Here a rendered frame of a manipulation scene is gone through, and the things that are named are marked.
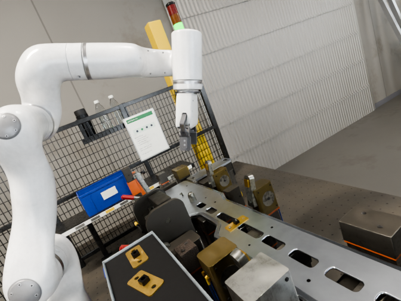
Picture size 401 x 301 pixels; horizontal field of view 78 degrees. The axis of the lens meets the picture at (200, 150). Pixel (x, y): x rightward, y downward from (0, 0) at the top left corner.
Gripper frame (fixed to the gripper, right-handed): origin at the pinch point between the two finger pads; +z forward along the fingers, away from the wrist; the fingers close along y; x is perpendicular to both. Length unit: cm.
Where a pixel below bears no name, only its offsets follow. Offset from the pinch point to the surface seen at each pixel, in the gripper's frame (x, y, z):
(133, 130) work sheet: -56, -84, 8
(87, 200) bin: -68, -44, 42
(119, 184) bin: -55, -56, 36
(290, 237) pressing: 30.0, 6.9, 24.4
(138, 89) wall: -101, -200, -21
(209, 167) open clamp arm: 0, -46, 21
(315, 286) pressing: 32.0, 24.0, 25.2
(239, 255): 16.0, 23.6, 19.8
